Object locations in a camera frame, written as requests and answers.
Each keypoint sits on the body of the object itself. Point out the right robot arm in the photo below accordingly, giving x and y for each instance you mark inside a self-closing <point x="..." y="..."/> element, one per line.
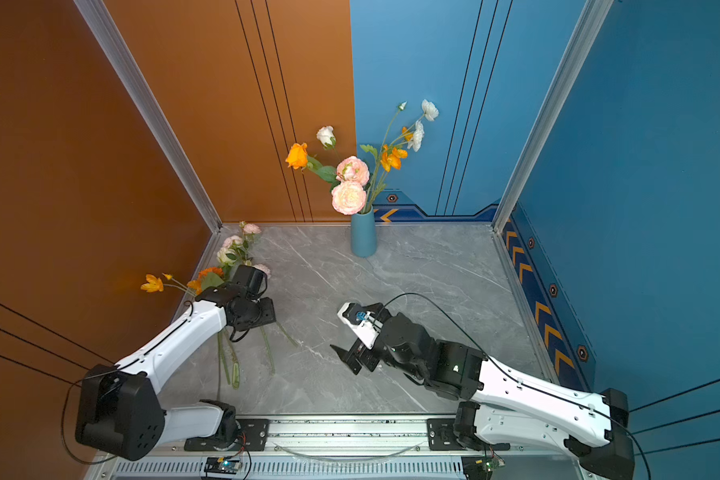
<point x="497" y="405"/>

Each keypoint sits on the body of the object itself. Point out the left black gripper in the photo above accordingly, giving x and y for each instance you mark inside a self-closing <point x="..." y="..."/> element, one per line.
<point x="269" y="316"/>

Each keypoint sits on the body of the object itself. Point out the teal ceramic vase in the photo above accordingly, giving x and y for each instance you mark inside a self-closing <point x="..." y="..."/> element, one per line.
<point x="363" y="234"/>

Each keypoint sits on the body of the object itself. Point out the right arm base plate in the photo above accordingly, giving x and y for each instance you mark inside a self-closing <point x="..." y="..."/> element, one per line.
<point x="445" y="434"/>

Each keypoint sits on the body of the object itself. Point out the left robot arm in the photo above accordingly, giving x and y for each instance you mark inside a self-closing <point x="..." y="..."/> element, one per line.
<point x="119" y="411"/>

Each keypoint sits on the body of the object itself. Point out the orange gerbera flower stem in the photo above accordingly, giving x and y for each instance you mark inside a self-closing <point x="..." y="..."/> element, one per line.
<point x="229" y="364"/>

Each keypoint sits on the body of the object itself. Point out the aluminium front rail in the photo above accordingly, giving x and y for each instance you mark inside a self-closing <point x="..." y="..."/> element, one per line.
<point x="377" y="446"/>

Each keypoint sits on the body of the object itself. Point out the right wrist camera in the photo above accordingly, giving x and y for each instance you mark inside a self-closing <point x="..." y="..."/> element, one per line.
<point x="365" y="322"/>

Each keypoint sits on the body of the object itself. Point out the yellow poppy flower stem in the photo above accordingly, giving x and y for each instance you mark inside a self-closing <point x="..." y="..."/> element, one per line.
<point x="154" y="284"/>

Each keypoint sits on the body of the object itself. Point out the left aluminium corner post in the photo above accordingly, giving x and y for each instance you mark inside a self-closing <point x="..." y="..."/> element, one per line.
<point x="102" y="25"/>

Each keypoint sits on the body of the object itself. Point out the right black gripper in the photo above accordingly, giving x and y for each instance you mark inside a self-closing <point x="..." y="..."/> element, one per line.
<point x="359" y="351"/>

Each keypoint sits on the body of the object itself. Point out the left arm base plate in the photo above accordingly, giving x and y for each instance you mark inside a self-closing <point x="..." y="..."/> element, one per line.
<point x="253" y="433"/>

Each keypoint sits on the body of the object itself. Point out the right aluminium corner post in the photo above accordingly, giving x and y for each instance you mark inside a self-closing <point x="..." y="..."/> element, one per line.
<point x="587" y="28"/>

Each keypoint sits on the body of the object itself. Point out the aluminium corner post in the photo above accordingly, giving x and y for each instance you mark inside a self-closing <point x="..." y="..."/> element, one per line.
<point x="587" y="28"/>
<point x="102" y="25"/>

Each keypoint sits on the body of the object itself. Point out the small pink rose spray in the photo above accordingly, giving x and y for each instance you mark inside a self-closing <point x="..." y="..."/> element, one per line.
<point x="235" y="252"/>

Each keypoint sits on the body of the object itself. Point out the right green circuit board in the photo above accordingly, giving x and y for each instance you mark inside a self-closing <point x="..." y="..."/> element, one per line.
<point x="480" y="468"/>

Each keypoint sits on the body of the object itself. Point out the left green circuit board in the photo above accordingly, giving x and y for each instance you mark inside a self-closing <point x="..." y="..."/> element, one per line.
<point x="223" y="468"/>

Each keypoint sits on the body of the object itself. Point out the white ranunculus flower stem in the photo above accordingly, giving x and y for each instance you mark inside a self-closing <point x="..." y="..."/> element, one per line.
<point x="429" y="113"/>

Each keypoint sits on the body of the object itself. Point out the orange poppy flower stem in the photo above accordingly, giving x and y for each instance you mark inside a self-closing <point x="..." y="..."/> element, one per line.
<point x="390" y="157"/>

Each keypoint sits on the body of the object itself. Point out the green circuit board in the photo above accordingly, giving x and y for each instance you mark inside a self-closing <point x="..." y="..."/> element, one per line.
<point x="480" y="468"/>
<point x="223" y="468"/>

